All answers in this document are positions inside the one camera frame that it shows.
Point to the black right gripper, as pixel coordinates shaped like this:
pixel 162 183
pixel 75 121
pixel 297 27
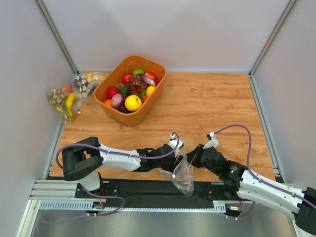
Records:
pixel 196 156

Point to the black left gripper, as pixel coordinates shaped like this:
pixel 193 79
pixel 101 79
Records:
pixel 174 158

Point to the clear polka dot zip bag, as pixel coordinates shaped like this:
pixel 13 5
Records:
pixel 180 173

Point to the yellow fake lemon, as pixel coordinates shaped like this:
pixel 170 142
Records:
pixel 150 90
pixel 133 103

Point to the purple fake fruit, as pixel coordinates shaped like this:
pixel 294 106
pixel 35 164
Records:
pixel 117 100

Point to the red fake grape bunch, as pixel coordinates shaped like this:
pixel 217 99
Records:
pixel 136 84

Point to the purple fake eggplant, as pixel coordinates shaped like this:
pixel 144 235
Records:
pixel 147 79

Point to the red fake apple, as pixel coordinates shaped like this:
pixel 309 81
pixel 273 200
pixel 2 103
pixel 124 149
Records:
pixel 126 77
pixel 111 91

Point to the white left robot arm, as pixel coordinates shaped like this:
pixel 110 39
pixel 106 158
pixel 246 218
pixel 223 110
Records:
pixel 80 160

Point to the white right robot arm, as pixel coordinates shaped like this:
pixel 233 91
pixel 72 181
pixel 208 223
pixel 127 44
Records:
pixel 296 204

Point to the yellow fake lemon in basket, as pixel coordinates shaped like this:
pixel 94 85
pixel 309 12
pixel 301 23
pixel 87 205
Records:
pixel 150 90

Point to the fake orange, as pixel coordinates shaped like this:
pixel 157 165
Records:
pixel 108 102

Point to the red fake apple in basket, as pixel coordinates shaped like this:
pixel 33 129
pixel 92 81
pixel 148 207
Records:
pixel 126 77

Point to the clear bag with banana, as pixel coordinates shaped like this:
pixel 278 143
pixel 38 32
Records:
pixel 64 101

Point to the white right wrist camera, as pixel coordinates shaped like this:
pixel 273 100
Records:
pixel 212 141

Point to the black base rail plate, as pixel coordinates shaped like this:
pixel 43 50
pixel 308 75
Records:
pixel 164 194

